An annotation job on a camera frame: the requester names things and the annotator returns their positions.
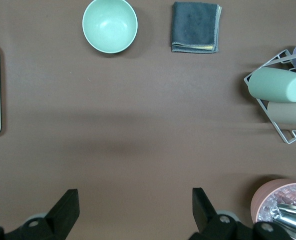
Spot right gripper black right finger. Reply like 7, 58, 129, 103
189, 187, 296, 240

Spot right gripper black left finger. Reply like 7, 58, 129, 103
0, 188, 80, 240

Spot pink bowl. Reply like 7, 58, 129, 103
250, 178, 296, 225

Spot clear ice cubes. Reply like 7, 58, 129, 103
259, 184, 296, 223

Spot shiny metal scoop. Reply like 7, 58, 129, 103
270, 203, 296, 240

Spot brown table mat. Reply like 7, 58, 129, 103
0, 0, 296, 240

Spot beige cup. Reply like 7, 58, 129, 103
267, 98, 296, 126

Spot mint green cup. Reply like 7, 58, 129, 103
247, 66, 296, 104

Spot folded grey towel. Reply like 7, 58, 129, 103
171, 1, 223, 54

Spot mint green bowl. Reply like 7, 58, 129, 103
82, 0, 138, 54

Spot white wire cup rack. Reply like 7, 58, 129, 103
243, 49, 296, 145

